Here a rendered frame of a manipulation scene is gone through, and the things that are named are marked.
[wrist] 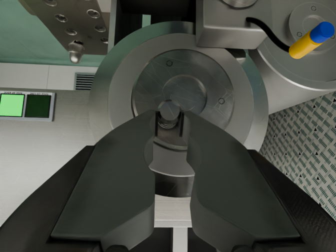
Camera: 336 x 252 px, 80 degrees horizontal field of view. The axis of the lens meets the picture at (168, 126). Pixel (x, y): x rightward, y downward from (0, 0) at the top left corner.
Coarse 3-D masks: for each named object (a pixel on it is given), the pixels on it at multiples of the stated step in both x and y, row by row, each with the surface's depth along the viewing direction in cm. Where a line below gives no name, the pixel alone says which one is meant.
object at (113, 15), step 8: (112, 0) 18; (112, 8) 18; (120, 8) 20; (112, 16) 18; (120, 16) 20; (128, 16) 25; (136, 16) 33; (112, 24) 18; (120, 24) 20; (128, 24) 25; (136, 24) 34; (112, 32) 17; (120, 32) 20; (128, 32) 25; (112, 40) 17
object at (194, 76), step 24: (144, 72) 15; (168, 72) 15; (192, 72) 15; (216, 72) 15; (144, 96) 14; (168, 96) 15; (192, 96) 14; (216, 96) 15; (216, 120) 14; (168, 144) 14
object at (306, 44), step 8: (256, 24) 13; (264, 24) 13; (320, 24) 10; (328, 24) 10; (272, 32) 13; (312, 32) 10; (320, 32) 10; (328, 32) 10; (272, 40) 13; (280, 40) 12; (304, 40) 10; (312, 40) 10; (320, 40) 10; (280, 48) 12; (288, 48) 12; (296, 48) 11; (304, 48) 11; (312, 48) 10; (296, 56) 11
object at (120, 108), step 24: (144, 48) 16; (168, 48) 16; (192, 48) 16; (216, 48) 16; (120, 72) 16; (240, 72) 16; (120, 96) 15; (240, 96) 16; (120, 120) 15; (240, 120) 16; (168, 168) 15
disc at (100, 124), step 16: (144, 32) 17; (160, 32) 17; (176, 32) 17; (192, 32) 17; (112, 48) 17; (128, 48) 17; (112, 64) 17; (240, 64) 17; (96, 80) 16; (256, 80) 17; (96, 96) 16; (256, 96) 17; (96, 112) 16; (256, 112) 17; (96, 128) 16; (256, 128) 16; (256, 144) 16; (160, 176) 16; (176, 176) 16; (192, 176) 16; (160, 192) 15; (176, 192) 15
